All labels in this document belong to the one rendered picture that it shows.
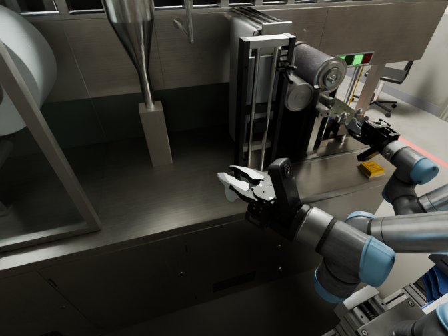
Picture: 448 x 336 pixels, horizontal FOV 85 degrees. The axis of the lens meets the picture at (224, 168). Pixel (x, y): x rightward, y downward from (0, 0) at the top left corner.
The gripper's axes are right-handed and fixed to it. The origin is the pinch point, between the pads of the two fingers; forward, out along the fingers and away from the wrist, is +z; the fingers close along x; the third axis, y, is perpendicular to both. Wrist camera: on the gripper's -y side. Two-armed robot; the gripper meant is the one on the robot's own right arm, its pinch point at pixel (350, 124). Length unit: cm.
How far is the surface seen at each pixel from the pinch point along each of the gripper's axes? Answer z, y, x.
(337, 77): 10.8, 16.2, 4.2
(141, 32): 18, 35, 76
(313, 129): 8.3, -5.3, 11.0
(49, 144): -10, 17, 103
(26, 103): -10, 28, 102
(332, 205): -13.8, -33.6, 6.8
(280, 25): 10.1, 35.8, 33.1
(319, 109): 8.1, 4.5, 10.7
